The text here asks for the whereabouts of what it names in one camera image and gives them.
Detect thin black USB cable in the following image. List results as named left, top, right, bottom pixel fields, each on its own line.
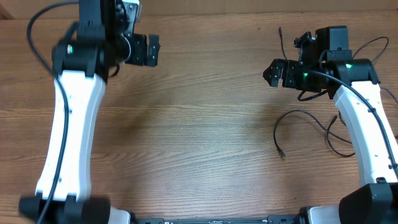
left=272, top=109, right=357, bottom=161

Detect thick black USB cable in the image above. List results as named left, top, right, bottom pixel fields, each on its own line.
left=278, top=27, right=390, bottom=65

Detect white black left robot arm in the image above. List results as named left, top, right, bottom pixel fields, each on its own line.
left=19, top=0, right=160, bottom=224

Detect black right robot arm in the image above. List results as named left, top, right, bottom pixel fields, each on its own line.
left=263, top=26, right=397, bottom=223

